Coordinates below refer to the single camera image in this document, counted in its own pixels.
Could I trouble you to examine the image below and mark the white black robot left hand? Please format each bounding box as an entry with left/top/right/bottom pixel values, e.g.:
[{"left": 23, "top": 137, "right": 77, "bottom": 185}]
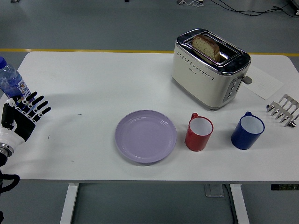
[{"left": 0, "top": 91, "right": 52, "bottom": 147}]

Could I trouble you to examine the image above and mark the lilac round plate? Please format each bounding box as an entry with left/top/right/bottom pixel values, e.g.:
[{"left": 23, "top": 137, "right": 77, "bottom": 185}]
[{"left": 114, "top": 109, "right": 178, "bottom": 164}]

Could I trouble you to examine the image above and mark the blue plastic water bottle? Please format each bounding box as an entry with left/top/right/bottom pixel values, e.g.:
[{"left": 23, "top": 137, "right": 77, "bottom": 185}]
[{"left": 0, "top": 56, "right": 36, "bottom": 110}]

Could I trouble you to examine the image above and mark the white table leg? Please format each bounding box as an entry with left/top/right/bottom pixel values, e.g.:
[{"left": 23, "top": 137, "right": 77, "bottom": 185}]
[
  {"left": 59, "top": 183, "right": 79, "bottom": 224},
  {"left": 229, "top": 183, "right": 250, "bottom": 224}
]

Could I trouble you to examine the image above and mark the red mug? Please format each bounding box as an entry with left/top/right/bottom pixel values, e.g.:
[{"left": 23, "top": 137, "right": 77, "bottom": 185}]
[{"left": 185, "top": 112, "right": 214, "bottom": 152}]

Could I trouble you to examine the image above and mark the cream chrome toaster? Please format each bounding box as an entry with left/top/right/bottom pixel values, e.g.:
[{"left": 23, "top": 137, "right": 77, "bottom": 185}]
[{"left": 171, "top": 28, "right": 253, "bottom": 111}]

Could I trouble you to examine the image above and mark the brown bread slice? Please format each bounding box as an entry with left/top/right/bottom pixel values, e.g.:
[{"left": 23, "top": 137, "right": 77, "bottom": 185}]
[{"left": 192, "top": 34, "right": 221, "bottom": 61}]

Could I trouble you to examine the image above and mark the grey table control box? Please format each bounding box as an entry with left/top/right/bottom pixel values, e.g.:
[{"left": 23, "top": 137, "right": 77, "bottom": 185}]
[{"left": 205, "top": 184, "right": 225, "bottom": 198}]

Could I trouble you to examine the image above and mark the blue mug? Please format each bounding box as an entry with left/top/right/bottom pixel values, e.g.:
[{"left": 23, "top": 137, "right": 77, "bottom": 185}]
[{"left": 231, "top": 112, "right": 265, "bottom": 150}]

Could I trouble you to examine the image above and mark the white paper sheet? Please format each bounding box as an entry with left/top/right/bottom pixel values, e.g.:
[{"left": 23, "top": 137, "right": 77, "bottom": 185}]
[{"left": 242, "top": 64, "right": 285, "bottom": 100}]

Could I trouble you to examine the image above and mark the silver metal toast rack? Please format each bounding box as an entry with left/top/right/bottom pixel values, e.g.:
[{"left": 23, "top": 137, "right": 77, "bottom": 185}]
[{"left": 266, "top": 94, "right": 299, "bottom": 128}]

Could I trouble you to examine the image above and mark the black table control panel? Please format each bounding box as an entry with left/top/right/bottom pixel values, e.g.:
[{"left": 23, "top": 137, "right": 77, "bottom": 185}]
[{"left": 271, "top": 184, "right": 299, "bottom": 191}]

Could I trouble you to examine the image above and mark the black cable under table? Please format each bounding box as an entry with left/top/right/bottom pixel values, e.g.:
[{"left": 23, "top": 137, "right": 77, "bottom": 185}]
[{"left": 221, "top": 184, "right": 238, "bottom": 224}]

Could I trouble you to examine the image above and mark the black floor cable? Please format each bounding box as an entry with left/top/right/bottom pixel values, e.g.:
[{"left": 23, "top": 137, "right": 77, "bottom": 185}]
[{"left": 214, "top": 0, "right": 299, "bottom": 18}]

